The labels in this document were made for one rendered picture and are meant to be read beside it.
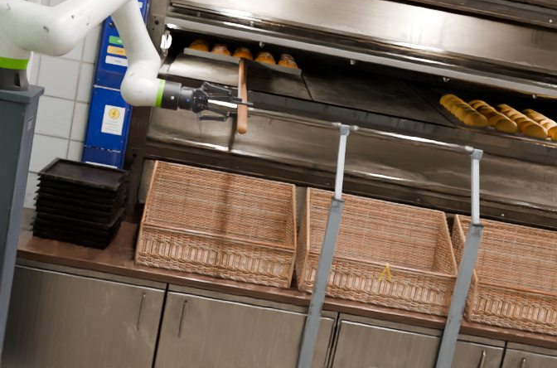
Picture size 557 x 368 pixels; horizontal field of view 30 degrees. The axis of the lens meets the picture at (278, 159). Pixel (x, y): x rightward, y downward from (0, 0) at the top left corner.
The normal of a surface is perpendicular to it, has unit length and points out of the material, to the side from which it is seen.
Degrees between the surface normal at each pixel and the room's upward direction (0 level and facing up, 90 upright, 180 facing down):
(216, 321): 90
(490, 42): 70
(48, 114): 90
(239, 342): 90
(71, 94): 90
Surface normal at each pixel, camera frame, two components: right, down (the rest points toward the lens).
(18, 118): 0.04, 0.20
